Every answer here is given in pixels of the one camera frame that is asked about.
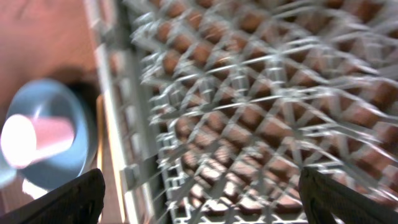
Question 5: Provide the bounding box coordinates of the pink plastic cup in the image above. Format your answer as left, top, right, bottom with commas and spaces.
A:
1, 114, 75, 169

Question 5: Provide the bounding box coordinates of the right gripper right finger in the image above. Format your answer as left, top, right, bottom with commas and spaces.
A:
298, 167, 397, 224

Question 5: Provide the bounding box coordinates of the large blue plate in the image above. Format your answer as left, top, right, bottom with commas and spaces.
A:
6, 79, 97, 190

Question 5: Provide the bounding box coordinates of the grey dishwasher rack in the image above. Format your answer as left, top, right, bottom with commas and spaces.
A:
85, 0, 397, 223

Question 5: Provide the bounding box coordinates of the long wooden chopstick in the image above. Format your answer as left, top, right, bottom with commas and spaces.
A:
96, 95, 105, 170

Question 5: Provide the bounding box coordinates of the dark brown serving tray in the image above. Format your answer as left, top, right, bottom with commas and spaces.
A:
1, 138, 123, 223

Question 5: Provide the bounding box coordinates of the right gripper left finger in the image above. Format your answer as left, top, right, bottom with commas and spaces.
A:
1, 169, 105, 224

